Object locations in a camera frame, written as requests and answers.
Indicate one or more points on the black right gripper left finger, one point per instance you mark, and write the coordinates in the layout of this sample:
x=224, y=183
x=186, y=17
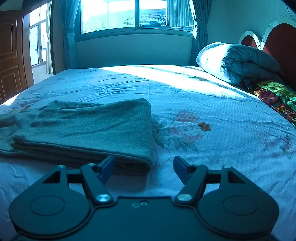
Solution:
x=95, y=176

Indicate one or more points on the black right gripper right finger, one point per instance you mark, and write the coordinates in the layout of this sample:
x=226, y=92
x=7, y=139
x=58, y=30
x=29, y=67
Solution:
x=194, y=180

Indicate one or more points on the large bedroom window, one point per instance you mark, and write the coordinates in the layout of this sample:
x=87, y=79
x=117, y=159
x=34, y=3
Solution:
x=108, y=15

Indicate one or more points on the floral light blue bed sheet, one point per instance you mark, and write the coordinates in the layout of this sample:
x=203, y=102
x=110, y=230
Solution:
x=196, y=116

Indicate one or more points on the colourful floral blanket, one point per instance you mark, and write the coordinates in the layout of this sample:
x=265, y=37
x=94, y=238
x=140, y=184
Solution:
x=277, y=96

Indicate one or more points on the brown wooden door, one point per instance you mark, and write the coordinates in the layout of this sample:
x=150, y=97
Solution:
x=16, y=69

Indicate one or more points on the balcony glass door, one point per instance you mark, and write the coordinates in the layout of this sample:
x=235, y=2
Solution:
x=40, y=46

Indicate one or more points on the red white headboard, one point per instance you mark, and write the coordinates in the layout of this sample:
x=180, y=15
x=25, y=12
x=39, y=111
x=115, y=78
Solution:
x=279, y=42

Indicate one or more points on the teal right curtain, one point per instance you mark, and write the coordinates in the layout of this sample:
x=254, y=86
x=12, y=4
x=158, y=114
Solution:
x=200, y=10

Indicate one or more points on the teal curtain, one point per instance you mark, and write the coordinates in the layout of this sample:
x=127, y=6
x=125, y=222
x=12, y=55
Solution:
x=200, y=10
x=68, y=12

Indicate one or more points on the teal left curtain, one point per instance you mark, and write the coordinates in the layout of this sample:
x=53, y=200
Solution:
x=68, y=12

